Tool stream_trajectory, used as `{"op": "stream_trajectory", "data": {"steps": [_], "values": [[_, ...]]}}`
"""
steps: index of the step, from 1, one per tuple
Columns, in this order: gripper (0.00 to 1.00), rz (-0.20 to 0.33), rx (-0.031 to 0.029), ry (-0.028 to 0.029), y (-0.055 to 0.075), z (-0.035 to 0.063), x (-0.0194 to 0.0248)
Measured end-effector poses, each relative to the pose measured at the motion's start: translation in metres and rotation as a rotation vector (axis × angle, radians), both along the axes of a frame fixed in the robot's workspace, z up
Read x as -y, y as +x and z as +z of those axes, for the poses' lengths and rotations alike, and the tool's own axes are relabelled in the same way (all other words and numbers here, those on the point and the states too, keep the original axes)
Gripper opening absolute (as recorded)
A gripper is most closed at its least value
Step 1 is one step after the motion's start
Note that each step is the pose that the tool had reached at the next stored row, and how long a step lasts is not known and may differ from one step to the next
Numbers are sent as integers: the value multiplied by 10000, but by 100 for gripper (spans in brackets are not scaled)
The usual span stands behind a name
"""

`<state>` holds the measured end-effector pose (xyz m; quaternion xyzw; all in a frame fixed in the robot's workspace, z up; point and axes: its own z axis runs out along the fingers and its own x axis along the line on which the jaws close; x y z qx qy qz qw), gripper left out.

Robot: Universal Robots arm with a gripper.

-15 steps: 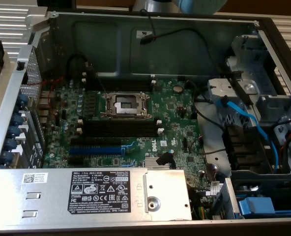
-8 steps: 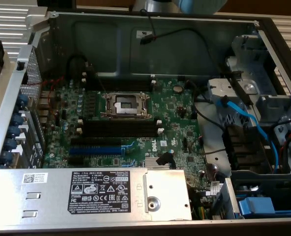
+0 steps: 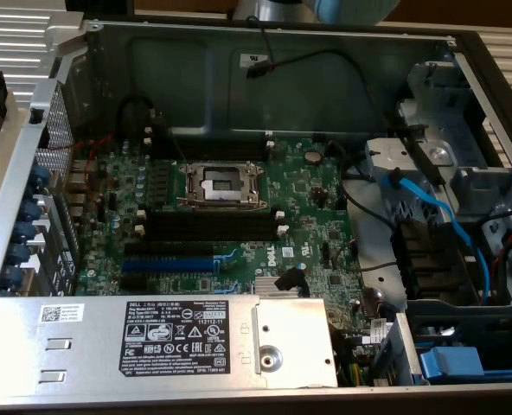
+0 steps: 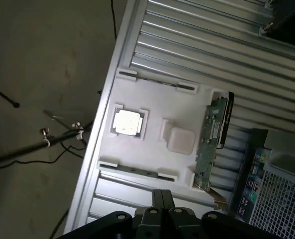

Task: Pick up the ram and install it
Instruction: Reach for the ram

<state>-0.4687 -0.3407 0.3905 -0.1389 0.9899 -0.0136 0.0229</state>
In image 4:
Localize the black stand with metal feet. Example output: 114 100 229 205
258 0 295 49

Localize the silver CPU chip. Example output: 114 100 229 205
112 109 143 137

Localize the black stand leg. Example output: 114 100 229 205
0 81 20 108

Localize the white parts rack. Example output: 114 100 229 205
95 65 234 200

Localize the black camera tripod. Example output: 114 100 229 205
0 109 95 172

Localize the brown cardboard piece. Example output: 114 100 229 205
208 188 229 209

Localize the white square cover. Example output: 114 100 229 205
166 127 197 155

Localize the black floor cable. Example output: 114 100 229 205
12 143 87 166

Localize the grey metal PC case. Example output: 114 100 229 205
226 128 295 239

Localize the thin black hanging cable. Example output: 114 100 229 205
109 0 119 40

